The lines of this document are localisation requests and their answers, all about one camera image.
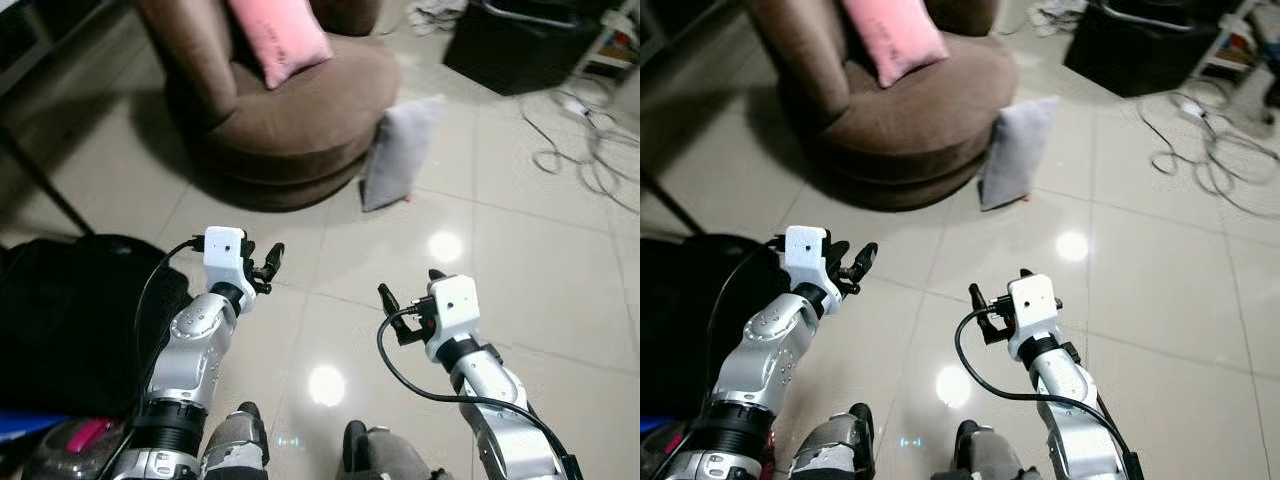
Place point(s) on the black bag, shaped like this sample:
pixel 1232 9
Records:
pixel 70 320
pixel 690 320

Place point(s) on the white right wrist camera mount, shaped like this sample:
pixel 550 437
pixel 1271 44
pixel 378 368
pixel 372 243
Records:
pixel 455 310
pixel 1035 310

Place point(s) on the brown round sofa chair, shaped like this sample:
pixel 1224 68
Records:
pixel 300 130
pixel 900 130

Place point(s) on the black metal table leg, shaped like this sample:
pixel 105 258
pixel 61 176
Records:
pixel 670 205
pixel 50 185

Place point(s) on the black box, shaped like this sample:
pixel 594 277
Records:
pixel 1140 50
pixel 510 50

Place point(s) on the white small shelf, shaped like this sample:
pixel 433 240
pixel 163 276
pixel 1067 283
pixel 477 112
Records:
pixel 1230 50
pixel 615 50

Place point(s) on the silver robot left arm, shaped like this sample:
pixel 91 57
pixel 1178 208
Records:
pixel 765 350
pixel 190 350

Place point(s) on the robot left leg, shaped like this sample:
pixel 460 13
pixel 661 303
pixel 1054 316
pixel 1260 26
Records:
pixel 835 440
pixel 235 440

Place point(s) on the grey pillow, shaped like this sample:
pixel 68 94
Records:
pixel 400 155
pixel 1018 155

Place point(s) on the pink and grey appliance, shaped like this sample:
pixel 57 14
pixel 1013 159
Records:
pixel 670 440
pixel 85 438

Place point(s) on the white crumpled cloth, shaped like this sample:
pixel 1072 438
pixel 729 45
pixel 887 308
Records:
pixel 435 15
pixel 1060 15

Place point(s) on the pink pillow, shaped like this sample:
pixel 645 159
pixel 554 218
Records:
pixel 890 35
pixel 275 35

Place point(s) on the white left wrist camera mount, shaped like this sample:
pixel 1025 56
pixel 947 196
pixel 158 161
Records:
pixel 225 255
pixel 805 255

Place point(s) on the white power adapter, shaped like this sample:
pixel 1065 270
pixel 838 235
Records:
pixel 1195 108
pixel 575 105

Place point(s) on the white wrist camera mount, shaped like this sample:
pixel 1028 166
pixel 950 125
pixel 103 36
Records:
pixel 805 255
pixel 225 255
pixel 1035 310
pixel 455 310

